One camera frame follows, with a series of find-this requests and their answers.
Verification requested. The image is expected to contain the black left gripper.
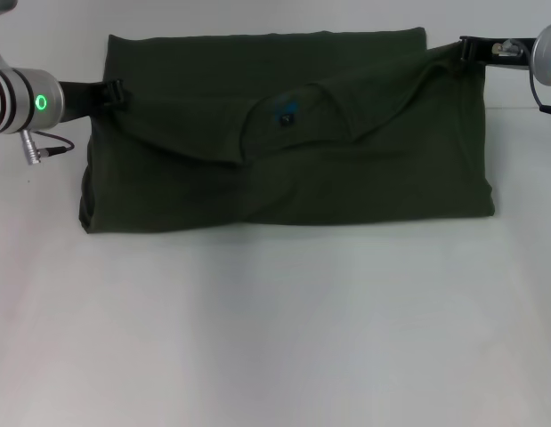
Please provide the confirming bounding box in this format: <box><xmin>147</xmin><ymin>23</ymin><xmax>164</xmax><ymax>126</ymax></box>
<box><xmin>56</xmin><ymin>78</ymin><xmax>134</xmax><ymax>120</ymax></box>

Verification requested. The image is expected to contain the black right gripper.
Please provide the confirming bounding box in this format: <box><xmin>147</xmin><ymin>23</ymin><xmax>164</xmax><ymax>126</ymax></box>
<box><xmin>458</xmin><ymin>36</ymin><xmax>537</xmax><ymax>71</ymax></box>

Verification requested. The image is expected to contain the dark green FREE! t-shirt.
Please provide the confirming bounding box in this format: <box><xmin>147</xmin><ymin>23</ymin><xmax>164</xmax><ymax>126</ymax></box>
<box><xmin>77</xmin><ymin>27</ymin><xmax>498</xmax><ymax>236</ymax></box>

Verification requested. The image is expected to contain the right arm cable with connector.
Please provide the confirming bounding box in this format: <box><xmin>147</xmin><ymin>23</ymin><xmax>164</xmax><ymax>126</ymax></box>
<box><xmin>491</xmin><ymin>38</ymin><xmax>551</xmax><ymax>117</ymax></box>

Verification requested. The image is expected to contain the arm cable with connector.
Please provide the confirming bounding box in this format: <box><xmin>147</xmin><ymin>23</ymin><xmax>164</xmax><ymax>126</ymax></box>
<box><xmin>18</xmin><ymin>130</ymin><xmax>77</xmax><ymax>166</ymax></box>
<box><xmin>491</xmin><ymin>38</ymin><xmax>551</xmax><ymax>117</ymax></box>

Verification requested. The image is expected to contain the left arm cable with connector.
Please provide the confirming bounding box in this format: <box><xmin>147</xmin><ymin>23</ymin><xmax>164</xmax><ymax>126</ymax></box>
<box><xmin>18</xmin><ymin>130</ymin><xmax>77</xmax><ymax>166</ymax></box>

